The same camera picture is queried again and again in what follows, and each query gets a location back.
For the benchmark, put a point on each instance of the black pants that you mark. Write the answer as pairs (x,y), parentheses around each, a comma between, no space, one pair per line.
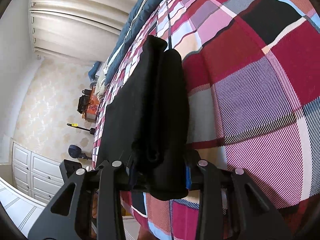
(150,105)

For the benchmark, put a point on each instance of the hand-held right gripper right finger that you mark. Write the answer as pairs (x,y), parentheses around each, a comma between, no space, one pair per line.
(188,178)

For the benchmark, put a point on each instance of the beige curtain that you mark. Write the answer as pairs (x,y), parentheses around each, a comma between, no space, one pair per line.
(75,17)

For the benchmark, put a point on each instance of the dark blue quilt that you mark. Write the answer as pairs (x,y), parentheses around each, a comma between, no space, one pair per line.
(130,35)

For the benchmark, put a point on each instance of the black stick with yellow tip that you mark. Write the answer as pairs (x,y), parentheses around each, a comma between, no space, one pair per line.
(82,128)

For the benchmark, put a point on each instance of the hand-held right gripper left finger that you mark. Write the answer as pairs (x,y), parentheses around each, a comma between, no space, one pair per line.
(117,180)

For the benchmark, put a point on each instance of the plaid bedsheet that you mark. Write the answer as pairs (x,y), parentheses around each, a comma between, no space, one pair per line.
(250,80)

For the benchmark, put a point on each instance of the black bag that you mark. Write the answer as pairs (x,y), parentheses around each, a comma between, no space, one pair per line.
(82,103)

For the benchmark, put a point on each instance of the white panelled wardrobe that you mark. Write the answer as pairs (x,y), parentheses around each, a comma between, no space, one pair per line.
(37,170)

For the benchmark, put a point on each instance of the dark blue round lamp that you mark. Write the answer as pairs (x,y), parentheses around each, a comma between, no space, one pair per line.
(73,151)

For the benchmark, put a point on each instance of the blue fabric object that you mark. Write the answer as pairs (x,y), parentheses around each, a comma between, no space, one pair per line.
(95,70)

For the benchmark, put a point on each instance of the beige pillow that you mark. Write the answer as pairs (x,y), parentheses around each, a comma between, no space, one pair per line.
(100,87)

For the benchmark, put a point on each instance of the orange nightstand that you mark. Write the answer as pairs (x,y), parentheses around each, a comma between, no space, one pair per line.
(92,108)

